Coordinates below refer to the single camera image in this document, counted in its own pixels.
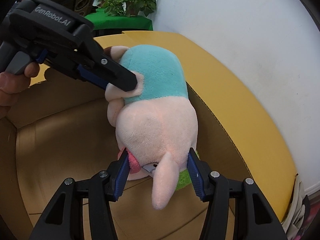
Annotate brown cardboard box tray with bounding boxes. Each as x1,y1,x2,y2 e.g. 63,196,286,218
0,67,253,240

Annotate pink pig plush toy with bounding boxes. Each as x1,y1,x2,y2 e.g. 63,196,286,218
104,45,198,210

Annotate person left hand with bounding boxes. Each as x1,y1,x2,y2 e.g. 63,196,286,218
0,62,40,119

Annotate green cloth covered stand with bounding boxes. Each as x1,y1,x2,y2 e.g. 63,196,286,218
85,9,153,37

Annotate green potted plant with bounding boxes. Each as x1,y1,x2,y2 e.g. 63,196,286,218
98,0,157,17

